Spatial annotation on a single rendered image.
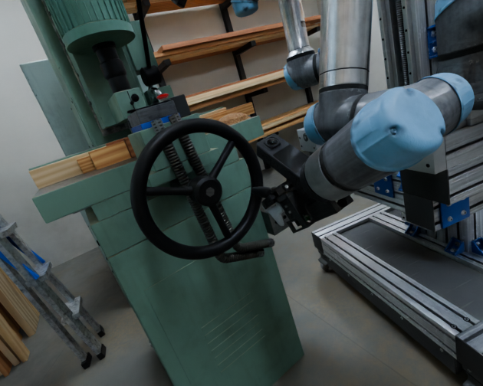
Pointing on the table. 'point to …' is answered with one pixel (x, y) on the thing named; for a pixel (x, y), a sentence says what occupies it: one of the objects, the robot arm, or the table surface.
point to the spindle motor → (90, 24)
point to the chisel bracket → (118, 100)
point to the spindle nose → (112, 66)
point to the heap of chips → (234, 118)
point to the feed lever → (152, 73)
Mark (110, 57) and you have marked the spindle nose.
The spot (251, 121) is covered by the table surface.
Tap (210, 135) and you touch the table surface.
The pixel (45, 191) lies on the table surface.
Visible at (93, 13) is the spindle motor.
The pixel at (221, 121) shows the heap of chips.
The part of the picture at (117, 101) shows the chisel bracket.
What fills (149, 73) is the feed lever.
